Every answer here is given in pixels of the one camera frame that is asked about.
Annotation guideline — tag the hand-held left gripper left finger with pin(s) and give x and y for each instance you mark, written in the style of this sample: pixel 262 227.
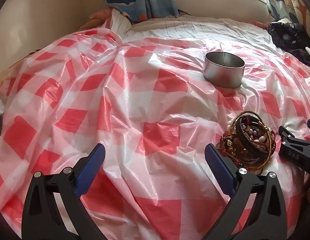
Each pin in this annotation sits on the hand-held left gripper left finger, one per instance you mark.
pixel 92 163

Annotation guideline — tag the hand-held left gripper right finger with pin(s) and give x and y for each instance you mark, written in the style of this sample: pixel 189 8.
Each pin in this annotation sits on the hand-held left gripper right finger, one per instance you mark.
pixel 219 170

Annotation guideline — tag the round metal tin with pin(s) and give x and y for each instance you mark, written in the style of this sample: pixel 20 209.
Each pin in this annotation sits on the round metal tin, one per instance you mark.
pixel 223 76

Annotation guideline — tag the red white checkered plastic sheet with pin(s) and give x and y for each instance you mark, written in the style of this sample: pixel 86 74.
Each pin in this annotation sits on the red white checkered plastic sheet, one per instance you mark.
pixel 135 110

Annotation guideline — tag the black jacket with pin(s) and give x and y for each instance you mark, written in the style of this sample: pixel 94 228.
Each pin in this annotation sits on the black jacket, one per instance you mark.
pixel 291 36

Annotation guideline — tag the pink cloth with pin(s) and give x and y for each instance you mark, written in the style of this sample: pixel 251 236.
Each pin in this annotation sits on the pink cloth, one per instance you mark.
pixel 260 23

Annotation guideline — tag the brown cushion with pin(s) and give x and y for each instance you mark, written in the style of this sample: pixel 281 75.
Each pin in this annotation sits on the brown cushion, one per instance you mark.
pixel 91 24

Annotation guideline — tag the white striped bedsheet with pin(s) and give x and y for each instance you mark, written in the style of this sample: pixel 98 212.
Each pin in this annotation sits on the white striped bedsheet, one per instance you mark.
pixel 195 28

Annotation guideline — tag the pink pillow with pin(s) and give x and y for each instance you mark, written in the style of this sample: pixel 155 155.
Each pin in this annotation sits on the pink pillow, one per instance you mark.
pixel 101 15

